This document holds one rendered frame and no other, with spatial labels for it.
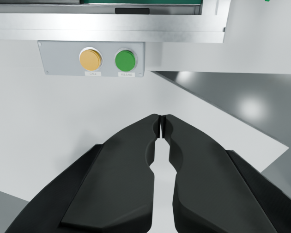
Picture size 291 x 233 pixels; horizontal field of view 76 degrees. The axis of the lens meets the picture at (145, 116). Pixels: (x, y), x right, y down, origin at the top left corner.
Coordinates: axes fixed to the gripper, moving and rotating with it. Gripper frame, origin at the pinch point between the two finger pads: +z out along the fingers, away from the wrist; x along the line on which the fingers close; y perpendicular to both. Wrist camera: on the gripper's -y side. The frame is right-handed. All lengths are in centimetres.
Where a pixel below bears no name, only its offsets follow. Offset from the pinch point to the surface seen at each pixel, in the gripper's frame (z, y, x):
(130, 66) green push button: 25.7, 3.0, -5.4
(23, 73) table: 37, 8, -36
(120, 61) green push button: 25.7, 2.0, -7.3
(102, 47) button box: 26.9, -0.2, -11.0
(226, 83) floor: 123, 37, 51
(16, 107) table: 37, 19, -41
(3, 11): 37, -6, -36
